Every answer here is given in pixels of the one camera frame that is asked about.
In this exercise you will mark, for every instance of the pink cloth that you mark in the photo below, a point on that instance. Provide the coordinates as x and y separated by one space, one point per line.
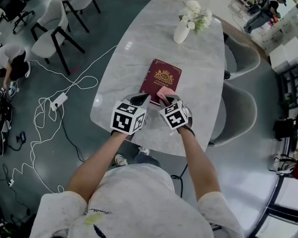
165 92

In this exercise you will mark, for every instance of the person's left forearm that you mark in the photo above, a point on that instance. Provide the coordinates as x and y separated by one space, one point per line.
99 162

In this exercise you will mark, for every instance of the black shelf rack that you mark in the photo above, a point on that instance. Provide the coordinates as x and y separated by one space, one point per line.
288 80

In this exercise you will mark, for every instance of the person's blue jeans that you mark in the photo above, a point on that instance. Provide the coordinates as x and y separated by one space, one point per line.
146 159

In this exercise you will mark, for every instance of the white power strip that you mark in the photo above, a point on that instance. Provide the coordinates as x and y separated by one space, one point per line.
59 100

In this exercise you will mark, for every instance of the white storage box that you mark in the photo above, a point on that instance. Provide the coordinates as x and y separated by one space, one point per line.
295 51
279 59

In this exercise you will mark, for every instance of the white flower bouquet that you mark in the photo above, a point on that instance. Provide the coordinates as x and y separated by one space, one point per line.
193 9

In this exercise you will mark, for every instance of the dark red book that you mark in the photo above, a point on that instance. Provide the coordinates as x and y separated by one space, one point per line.
154 83

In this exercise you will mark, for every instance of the person's right forearm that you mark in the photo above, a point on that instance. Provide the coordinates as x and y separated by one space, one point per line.
201 167

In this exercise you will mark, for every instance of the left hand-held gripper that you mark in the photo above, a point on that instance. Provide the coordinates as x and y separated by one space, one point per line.
126 119

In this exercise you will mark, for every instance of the small white plug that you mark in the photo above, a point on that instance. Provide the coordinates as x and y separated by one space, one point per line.
11 182

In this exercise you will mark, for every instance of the person's left shoe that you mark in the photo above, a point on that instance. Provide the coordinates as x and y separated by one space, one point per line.
121 159

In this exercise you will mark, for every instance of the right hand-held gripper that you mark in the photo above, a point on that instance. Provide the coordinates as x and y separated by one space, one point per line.
176 116

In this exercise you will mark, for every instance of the person's white t-shirt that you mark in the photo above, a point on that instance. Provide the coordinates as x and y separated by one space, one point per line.
139 202

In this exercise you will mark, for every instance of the grey shell chair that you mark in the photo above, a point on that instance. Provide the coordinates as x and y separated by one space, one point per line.
245 56
238 115

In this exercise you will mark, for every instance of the dark wrist band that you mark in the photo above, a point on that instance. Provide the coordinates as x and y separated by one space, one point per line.
188 131

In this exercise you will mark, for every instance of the black office chair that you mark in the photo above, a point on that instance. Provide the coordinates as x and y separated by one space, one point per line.
11 5

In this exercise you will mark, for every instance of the white ribbed vase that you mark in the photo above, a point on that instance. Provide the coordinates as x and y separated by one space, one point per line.
180 35

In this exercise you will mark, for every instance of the black power adapter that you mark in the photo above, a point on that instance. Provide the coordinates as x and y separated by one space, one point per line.
21 137

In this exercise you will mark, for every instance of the black equipment bag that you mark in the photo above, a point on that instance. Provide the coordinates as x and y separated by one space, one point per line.
0 118
283 128

